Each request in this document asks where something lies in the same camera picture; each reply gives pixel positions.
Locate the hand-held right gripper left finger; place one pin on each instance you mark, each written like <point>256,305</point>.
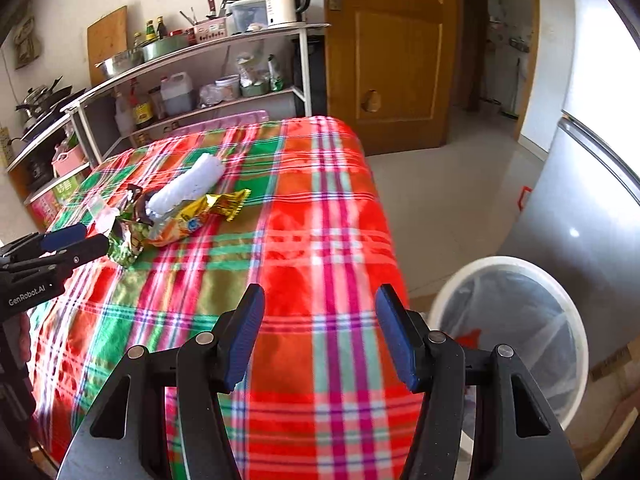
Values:
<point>245,340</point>

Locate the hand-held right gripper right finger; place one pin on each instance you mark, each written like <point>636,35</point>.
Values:
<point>397,340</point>

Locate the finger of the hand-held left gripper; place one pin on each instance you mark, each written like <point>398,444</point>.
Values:
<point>65,237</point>
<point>90,250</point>

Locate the clear plastic cup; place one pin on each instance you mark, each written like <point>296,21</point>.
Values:
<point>102,217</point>

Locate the green snack wrapper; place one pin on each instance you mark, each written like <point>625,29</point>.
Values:
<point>125,242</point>

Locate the red plastic bag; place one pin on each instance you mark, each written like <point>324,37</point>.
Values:
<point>467,337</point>

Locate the yellow snack wrapper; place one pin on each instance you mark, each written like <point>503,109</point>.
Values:
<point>200,217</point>

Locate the small white foam net sleeve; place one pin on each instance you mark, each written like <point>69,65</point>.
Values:
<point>190,182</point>

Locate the white trash bin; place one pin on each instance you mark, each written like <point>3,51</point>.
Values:
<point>505,262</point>

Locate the green carton box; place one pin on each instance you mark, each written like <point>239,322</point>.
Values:
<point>55,200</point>

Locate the pink storage basket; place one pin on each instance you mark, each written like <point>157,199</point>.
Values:
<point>70,162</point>

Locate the clear plastic bin liner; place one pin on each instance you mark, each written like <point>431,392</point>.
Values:
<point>525,320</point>

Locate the metal pot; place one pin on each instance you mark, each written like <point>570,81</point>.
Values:
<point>32,105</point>

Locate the black wok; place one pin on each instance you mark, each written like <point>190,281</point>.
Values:
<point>65,95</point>

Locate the sauce bottle with yellow label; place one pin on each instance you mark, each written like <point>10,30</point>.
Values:
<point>143,112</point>

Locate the plaid tablecloth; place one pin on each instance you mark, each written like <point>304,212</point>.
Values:
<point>325,210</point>

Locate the plastic jug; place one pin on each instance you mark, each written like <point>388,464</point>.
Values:
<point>177,95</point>

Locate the pink plastic tray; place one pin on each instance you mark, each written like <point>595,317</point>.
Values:
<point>220,124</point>

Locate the metal basin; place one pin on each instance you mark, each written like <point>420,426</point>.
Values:
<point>120,64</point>

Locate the plastic bag on shelf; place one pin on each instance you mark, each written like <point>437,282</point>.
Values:
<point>210,96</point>

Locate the wooden cutting board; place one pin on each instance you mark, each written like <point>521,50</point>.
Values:
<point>107,42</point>

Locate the small white bucket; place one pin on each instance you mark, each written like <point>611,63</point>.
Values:
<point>227,87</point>

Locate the green basin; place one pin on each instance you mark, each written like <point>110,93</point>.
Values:
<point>165,49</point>

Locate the white metal shelf rack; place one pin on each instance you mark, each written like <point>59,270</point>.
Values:
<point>210,46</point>

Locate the silver refrigerator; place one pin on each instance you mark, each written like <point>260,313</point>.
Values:
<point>590,185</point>

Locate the pink utensil basket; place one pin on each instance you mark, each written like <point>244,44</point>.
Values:
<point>212,30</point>

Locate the wooden door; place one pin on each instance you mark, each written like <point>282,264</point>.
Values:
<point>390,60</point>

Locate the clear storage box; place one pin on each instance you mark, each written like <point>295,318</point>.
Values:
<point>250,15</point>

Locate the white electric kettle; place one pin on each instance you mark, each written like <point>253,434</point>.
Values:
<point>282,5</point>

